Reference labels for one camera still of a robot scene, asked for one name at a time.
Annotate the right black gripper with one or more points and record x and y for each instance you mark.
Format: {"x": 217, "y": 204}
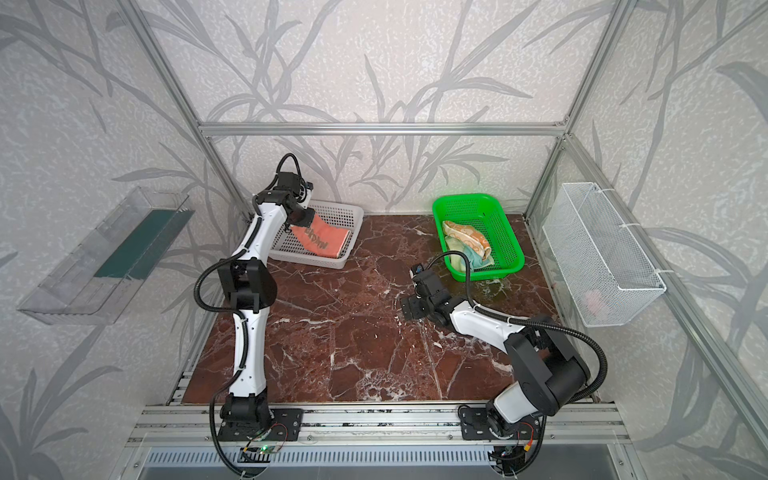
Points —
{"x": 417, "y": 303}

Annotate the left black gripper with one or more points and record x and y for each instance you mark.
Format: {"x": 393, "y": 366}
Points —
{"x": 300, "y": 216}

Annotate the pink brown bear towel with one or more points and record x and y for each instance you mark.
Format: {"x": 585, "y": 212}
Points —
{"x": 321, "y": 239}

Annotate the cream orange patterned towel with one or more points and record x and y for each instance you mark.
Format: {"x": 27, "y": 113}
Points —
{"x": 468, "y": 235}

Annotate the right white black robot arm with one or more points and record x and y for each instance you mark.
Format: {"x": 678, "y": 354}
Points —
{"x": 547, "y": 369}

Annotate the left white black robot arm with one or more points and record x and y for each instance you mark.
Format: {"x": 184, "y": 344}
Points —
{"x": 251, "y": 290}

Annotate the light blue towel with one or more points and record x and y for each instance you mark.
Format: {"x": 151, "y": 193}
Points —
{"x": 477, "y": 262}

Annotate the white perforated plastic basket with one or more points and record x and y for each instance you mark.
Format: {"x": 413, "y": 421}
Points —
{"x": 287, "y": 248}

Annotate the green perforated plastic basket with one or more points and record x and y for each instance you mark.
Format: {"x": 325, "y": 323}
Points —
{"x": 484, "y": 213}

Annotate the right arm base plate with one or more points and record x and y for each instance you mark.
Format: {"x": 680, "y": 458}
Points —
{"x": 480, "y": 423}

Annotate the pink object in wire basket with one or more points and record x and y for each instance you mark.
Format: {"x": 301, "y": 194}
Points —
{"x": 596, "y": 303}

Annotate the aluminium frame rail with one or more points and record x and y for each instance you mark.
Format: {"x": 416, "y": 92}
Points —
{"x": 220, "y": 129}

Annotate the white wire mesh basket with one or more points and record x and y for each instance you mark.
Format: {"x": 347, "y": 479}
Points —
{"x": 595, "y": 249}

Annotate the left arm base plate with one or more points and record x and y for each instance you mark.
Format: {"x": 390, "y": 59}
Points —
{"x": 285, "y": 425}

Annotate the clear acrylic wall shelf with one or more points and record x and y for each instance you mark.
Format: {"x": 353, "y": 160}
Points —
{"x": 95, "y": 283}

